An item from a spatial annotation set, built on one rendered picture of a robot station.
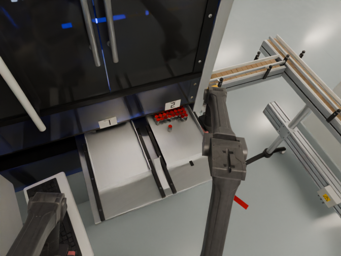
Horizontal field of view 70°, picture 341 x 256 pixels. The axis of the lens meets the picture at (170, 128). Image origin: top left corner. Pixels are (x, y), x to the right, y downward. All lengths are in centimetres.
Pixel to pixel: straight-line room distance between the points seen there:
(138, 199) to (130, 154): 24
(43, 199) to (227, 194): 46
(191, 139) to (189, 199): 89
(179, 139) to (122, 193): 40
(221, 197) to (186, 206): 153
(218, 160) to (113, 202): 72
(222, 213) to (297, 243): 176
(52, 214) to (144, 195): 60
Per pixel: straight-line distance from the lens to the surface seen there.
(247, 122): 265
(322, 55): 391
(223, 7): 101
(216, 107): 80
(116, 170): 125
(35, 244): 60
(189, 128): 137
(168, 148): 129
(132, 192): 120
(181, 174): 124
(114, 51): 85
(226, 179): 57
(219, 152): 59
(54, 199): 72
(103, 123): 122
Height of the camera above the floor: 202
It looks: 57 degrees down
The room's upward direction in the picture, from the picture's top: 8 degrees clockwise
